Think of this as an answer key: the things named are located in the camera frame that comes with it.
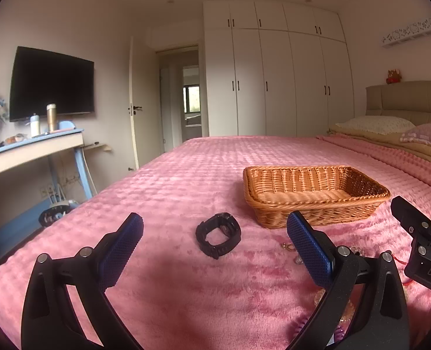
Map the beige quilt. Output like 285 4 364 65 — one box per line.
327 126 431 173

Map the white wardrobe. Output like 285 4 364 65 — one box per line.
203 0 355 138

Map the black wall television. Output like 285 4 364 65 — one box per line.
9 46 95 123

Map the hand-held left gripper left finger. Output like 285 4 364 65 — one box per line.
20 212 144 350

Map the white door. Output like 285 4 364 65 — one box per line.
128 36 143 171

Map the white carved wall shelf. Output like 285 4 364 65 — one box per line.
381 16 431 48

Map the beige padded headboard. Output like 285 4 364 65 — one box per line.
365 80 431 126

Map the pink checked pillow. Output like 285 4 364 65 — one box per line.
400 123 431 154

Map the pink fluffy blanket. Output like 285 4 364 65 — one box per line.
0 135 431 350

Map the woven wicker basket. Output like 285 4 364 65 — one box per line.
243 166 391 229

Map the gold thermos bottle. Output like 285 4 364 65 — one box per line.
46 104 57 132

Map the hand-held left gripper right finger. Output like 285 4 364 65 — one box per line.
286 211 410 350

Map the pale yellow bracelet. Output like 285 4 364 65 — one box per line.
338 301 357 323

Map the pink spiral hair tie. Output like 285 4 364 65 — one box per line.
294 317 313 336

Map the white patterned pillow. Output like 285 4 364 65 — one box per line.
334 116 417 135

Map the black wrist watch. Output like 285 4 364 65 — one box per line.
195 212 242 260

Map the blue and white desk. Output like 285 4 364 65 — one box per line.
0 128 94 199

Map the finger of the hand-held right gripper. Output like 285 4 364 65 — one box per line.
391 196 431 241

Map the red string bracelet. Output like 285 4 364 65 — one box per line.
392 257 415 288

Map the dark round floor appliance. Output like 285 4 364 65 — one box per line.
38 200 78 228

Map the hallway window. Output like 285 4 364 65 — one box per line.
183 84 201 113

